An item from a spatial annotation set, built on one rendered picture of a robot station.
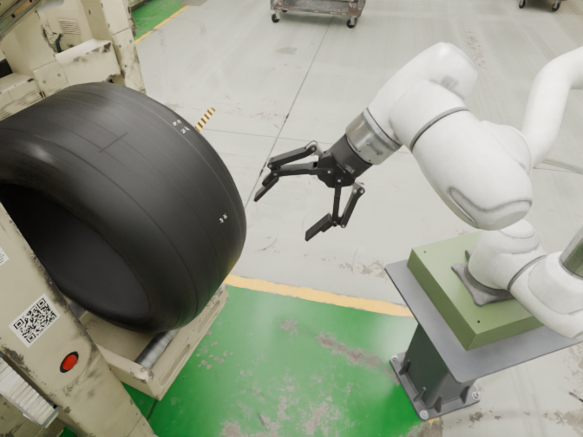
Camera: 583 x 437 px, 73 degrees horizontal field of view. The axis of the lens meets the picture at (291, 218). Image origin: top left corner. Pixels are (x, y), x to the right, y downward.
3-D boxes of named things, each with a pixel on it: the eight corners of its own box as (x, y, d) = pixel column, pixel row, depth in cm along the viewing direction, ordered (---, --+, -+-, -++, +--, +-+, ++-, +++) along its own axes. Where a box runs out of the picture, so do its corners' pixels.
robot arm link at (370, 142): (406, 154, 64) (378, 177, 67) (399, 133, 72) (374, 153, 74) (368, 118, 61) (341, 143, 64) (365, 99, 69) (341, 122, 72)
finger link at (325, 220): (328, 211, 80) (330, 214, 80) (305, 231, 83) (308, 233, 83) (328, 220, 77) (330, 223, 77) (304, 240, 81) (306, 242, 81)
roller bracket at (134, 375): (155, 399, 98) (145, 381, 91) (39, 340, 109) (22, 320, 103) (163, 387, 100) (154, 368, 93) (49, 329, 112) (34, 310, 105)
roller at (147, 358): (147, 379, 99) (142, 371, 95) (133, 372, 100) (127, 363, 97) (220, 278, 122) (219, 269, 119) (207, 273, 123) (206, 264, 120)
